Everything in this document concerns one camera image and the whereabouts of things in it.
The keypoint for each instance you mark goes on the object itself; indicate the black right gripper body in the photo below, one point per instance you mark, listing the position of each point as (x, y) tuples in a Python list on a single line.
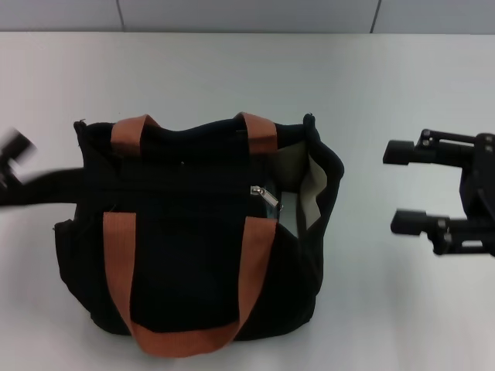
[(483, 181)]

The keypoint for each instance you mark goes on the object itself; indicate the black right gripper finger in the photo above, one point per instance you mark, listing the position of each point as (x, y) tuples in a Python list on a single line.
[(398, 152), (408, 222)]

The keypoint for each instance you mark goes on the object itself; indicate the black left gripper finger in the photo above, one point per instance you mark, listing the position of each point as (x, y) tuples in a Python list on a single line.
[(17, 147)]

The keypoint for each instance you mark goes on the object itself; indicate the silver zipper pull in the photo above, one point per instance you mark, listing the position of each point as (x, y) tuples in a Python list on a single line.
[(267, 197)]

